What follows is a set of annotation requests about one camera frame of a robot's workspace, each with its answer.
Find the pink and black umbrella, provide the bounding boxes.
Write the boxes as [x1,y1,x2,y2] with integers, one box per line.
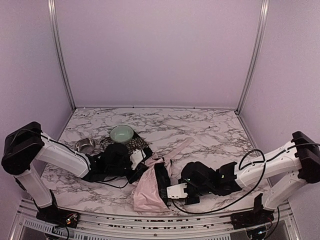
[131,137,194,213]

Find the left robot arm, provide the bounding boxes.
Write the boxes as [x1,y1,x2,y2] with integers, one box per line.
[1,121,152,215]

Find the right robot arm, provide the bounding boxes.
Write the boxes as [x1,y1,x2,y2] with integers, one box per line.
[178,131,320,211]

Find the black floral square plate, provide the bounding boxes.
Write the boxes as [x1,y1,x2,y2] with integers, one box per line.
[100,132,153,156]

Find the green ceramic bowl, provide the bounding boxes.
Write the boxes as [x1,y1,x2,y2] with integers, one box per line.
[109,124,134,144]

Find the small steel bowl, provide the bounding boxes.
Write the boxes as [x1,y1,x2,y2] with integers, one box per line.
[74,137,96,155]

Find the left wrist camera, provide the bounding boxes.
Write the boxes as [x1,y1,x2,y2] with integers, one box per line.
[129,149,146,170]

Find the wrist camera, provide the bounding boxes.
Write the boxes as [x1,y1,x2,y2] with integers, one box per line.
[159,183,188,199]
[129,149,146,170]

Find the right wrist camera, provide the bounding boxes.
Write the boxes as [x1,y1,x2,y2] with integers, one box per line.
[159,183,188,199]

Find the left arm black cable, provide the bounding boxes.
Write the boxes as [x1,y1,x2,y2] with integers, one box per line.
[92,172,133,189]

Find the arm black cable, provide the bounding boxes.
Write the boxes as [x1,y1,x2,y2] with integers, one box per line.
[171,142,320,215]
[92,172,133,189]

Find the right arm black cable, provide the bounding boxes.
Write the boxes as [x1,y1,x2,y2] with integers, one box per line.
[171,142,320,215]

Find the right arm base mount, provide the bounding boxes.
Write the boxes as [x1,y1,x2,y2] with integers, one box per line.
[230,208,275,230]

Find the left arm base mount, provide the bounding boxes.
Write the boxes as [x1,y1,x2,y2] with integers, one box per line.
[36,206,80,229]

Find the front aluminium rail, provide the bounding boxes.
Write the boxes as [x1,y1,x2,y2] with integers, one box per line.
[8,199,301,240]

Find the left aluminium frame post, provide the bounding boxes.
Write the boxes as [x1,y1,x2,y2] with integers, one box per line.
[47,0,76,112]

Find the aluminium frame post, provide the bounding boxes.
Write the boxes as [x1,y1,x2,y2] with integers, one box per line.
[235,0,270,115]
[47,0,76,112]

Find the right aluminium frame post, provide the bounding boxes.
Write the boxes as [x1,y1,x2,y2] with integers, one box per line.
[235,0,270,115]

